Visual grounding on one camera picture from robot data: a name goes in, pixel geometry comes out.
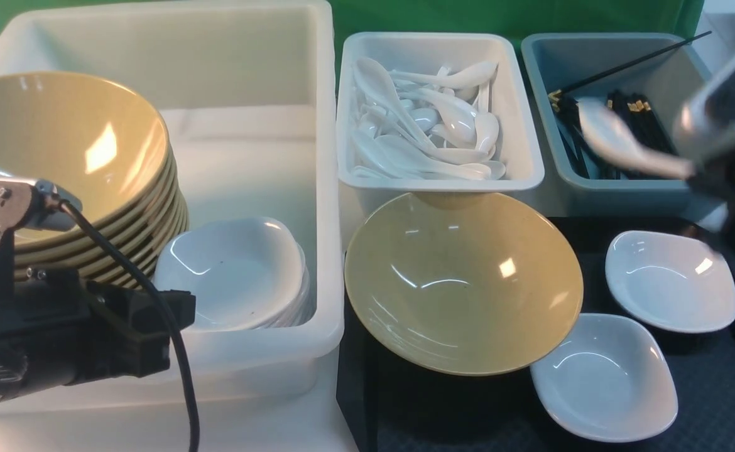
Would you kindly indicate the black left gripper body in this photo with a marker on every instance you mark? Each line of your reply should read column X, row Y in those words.
column 65, row 332

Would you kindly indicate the white sauce dish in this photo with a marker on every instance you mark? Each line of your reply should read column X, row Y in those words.
column 671, row 282
column 608, row 381

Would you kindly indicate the white soup spoon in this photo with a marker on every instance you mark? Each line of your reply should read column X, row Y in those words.
column 619, row 141

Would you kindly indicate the yellow noodle bowl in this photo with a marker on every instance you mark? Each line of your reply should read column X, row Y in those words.
column 472, row 285

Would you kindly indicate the top stacked yellow bowl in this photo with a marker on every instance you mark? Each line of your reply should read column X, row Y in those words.
column 97, row 139

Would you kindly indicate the stack of yellow bowls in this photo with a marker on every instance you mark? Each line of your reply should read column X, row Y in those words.
column 140, row 232

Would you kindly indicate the black serving tray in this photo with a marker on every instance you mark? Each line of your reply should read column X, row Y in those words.
column 390, row 404

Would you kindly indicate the stack of white sauce dishes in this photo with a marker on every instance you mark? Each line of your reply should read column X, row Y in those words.
column 245, row 274

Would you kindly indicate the blue-grey chopstick bin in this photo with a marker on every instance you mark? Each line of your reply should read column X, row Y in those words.
column 587, row 186

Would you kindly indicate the pile of white spoons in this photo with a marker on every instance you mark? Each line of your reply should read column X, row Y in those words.
column 418, row 126

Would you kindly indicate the white spoon bin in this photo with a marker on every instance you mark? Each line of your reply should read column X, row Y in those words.
column 518, row 147

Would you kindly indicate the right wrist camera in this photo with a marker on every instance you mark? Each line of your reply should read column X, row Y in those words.
column 705, row 125

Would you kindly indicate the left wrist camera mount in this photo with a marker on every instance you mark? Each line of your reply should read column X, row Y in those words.
column 9, row 213

